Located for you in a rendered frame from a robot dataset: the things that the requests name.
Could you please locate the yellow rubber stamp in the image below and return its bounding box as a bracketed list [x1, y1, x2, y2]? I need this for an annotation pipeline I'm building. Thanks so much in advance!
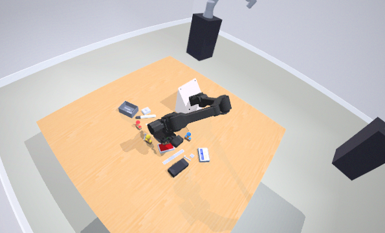
[145, 135, 152, 144]

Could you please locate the red ink pad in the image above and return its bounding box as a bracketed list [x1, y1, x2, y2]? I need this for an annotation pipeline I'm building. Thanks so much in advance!
[157, 143, 175, 154]

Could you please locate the blue-topped wooden stamp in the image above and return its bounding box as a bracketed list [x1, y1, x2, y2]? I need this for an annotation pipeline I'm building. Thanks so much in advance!
[184, 132, 192, 142]

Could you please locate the red-handled rubber stamp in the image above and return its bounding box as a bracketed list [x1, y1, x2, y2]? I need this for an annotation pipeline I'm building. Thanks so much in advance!
[136, 120, 142, 130]

